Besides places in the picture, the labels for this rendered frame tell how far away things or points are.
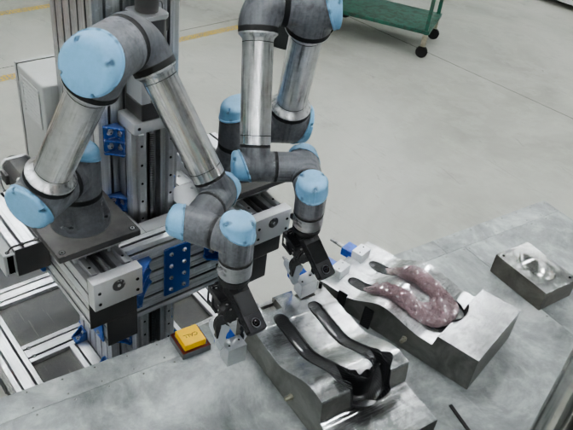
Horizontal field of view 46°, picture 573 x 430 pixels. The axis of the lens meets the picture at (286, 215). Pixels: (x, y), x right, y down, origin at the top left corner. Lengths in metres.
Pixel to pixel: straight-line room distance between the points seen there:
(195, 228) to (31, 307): 1.48
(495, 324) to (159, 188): 1.01
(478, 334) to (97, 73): 1.15
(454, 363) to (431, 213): 2.14
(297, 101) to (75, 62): 0.73
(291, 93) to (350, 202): 2.05
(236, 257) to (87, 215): 0.48
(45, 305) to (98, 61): 1.65
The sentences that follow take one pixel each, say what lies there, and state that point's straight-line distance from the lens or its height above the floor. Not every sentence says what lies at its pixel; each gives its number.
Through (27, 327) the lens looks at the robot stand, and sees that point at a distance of 2.73.
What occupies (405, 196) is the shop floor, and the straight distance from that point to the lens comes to 3.97.
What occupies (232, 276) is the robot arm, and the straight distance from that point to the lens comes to 1.43.
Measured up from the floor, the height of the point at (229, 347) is 0.96.
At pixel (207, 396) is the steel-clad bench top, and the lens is 1.70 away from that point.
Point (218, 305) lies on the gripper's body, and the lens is 1.52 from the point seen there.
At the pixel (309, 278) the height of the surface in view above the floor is 0.95.
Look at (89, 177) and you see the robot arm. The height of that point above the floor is 1.21.
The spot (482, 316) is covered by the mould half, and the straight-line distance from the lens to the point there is 1.90.
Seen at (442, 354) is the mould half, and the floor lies 0.86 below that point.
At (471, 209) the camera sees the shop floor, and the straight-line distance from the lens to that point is 4.02.
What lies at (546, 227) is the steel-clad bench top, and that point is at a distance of 2.55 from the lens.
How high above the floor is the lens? 2.13
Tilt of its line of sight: 36 degrees down
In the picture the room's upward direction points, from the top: 8 degrees clockwise
